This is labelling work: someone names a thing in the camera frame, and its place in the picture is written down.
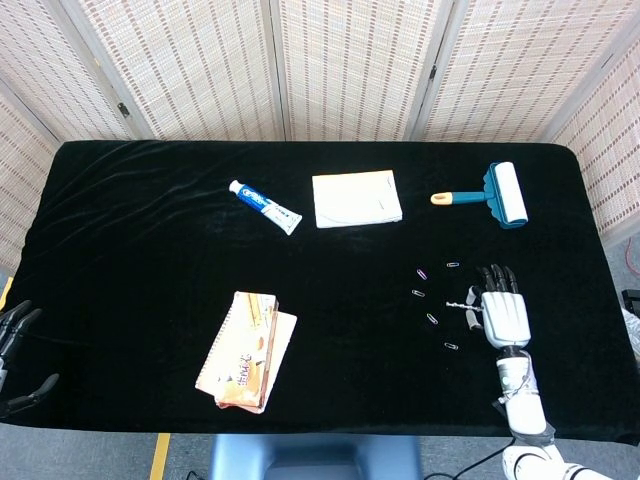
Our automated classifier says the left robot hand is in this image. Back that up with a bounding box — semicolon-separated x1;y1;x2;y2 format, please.
0;299;61;417

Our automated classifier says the black velvet tablecloth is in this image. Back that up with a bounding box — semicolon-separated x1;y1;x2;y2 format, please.
0;139;640;446

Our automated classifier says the white notepad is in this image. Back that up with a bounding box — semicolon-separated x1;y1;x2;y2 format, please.
311;169;405;230

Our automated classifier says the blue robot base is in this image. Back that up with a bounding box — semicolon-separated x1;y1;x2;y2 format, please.
208;433;422;480

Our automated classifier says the orange snack box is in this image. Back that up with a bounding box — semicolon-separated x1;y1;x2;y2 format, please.
212;290;280;415

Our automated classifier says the teal lint roller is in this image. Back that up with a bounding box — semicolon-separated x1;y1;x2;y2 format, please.
430;161;529;231

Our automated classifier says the black and white equipment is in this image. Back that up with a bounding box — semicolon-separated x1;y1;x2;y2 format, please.
621;288;640;362

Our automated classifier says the blue white toothpaste tube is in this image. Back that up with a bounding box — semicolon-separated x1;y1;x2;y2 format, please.
228;179;304;237

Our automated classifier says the red cable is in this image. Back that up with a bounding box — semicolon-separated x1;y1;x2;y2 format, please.
624;238;640;277

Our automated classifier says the woven folding screen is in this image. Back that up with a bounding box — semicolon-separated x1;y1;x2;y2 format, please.
0;0;640;274

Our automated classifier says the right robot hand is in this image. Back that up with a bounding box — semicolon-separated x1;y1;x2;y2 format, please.
464;263;532;350

